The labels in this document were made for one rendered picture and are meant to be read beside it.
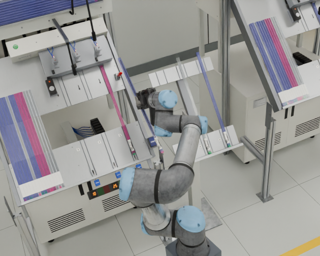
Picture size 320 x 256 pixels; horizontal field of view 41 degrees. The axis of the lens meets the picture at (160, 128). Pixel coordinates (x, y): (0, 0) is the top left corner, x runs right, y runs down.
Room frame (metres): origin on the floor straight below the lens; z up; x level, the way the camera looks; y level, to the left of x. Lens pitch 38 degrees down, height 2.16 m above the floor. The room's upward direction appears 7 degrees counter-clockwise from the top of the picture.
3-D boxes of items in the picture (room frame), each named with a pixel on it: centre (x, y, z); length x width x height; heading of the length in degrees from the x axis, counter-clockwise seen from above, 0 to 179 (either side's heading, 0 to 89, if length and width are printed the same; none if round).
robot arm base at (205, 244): (1.17, -0.08, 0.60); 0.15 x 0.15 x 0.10
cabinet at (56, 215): (2.11, 0.59, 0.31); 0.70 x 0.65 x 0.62; 110
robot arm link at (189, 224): (1.17, -0.08, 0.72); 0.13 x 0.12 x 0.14; 75
